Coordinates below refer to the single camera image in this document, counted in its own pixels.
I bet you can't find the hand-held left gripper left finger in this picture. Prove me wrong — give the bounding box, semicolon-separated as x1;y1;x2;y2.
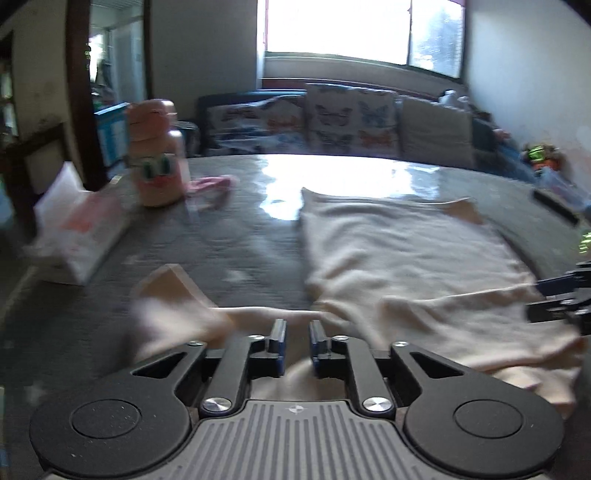
131;318;287;416

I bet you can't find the pink cartoon face water bottle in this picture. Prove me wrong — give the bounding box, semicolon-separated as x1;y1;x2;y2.
126;98;191;208

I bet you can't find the dark wooden sideboard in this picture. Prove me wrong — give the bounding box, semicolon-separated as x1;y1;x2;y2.
0;121;75;232

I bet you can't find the dark wooden door frame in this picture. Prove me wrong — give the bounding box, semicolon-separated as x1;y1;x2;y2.
69;0;155;190

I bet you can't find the wide butterfly print cushion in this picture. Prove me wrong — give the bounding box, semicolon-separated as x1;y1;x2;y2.
205;97;308;155

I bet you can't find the dark blue sofa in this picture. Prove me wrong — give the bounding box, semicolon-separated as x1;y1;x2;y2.
198;90;536;183

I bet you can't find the plain beige cushion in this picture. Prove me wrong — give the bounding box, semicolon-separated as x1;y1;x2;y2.
398;95;476;169

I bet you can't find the cream shirt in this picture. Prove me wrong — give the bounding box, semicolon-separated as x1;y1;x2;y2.
122;187;585;409

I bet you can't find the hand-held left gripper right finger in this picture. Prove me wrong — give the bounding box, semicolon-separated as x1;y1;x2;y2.
308;319;466;416

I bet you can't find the square butterfly print cushion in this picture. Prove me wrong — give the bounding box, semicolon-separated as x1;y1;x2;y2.
305;84;400;158

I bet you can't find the green and orange toy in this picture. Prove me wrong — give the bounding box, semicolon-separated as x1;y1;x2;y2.
522;143;561;169

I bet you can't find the blue storage cabinet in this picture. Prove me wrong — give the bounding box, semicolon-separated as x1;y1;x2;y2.
95;102;132;167

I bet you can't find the white plush toy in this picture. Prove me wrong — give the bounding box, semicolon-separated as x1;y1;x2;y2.
436;90;469;109

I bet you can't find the black remote control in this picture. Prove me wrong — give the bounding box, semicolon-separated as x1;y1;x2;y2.
533;188;580;227

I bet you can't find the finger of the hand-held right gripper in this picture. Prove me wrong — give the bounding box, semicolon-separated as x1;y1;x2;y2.
526;296;578;324
536;270;578;297

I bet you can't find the window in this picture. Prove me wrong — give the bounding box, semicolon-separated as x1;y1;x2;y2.
256;0;467;79

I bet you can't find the white tissue pack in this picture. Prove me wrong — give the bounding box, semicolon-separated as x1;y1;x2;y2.
23;161;134;284

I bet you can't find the pink hair band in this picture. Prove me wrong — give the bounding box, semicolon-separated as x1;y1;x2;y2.
185;174;238;208

